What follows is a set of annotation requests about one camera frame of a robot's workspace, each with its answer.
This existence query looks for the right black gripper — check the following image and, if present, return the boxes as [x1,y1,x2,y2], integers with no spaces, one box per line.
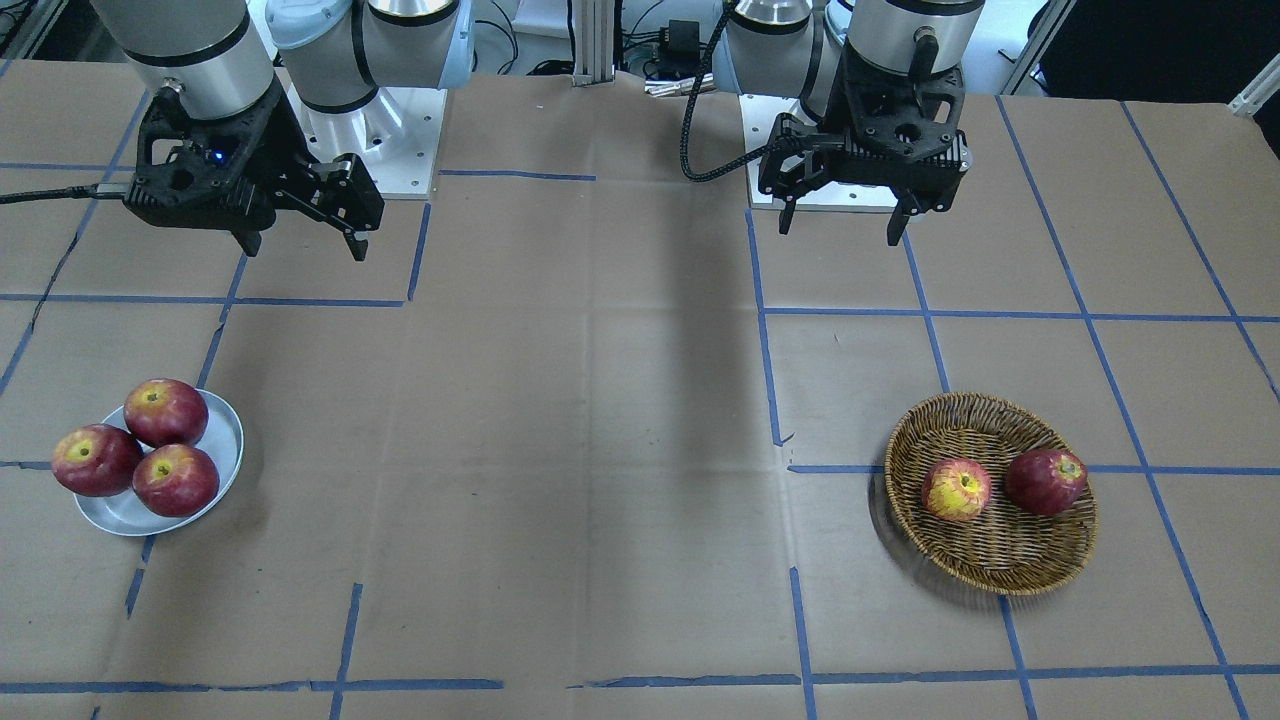
[122,79,385,263]

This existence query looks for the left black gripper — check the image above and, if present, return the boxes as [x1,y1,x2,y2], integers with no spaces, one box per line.
[756,42,972,247]

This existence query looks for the yellow-red apple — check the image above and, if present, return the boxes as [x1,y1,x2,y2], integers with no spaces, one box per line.
[922,457,993,521]

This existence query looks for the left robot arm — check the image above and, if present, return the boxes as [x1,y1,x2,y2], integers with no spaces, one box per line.
[682,1,984,246]

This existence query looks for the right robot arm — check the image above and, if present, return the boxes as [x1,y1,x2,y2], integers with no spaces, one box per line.
[93,1,474,260]

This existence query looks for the red apple plate top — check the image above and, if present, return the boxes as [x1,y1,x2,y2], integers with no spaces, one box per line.
[123,378,209,448]

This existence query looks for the red apple plate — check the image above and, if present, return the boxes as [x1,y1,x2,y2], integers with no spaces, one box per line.
[51,423,145,497]
[131,445,220,518]
[123,378,209,448]

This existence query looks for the red apple plate front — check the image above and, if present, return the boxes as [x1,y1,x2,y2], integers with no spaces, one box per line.
[131,445,220,518]

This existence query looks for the woven wicker basket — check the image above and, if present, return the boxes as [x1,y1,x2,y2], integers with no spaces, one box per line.
[883,392,1101,596]

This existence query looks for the grey round plate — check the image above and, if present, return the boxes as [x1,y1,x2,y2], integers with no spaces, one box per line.
[74,389,244,537]

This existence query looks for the dark red apple in basket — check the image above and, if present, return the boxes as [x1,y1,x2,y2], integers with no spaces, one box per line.
[1004,448,1088,516]

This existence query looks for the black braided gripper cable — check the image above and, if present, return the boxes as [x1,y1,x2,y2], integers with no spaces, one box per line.
[680,6,801,184]

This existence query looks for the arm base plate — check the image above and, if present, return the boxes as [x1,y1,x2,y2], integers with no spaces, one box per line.
[287,88,447,200]
[739,94,901,213]

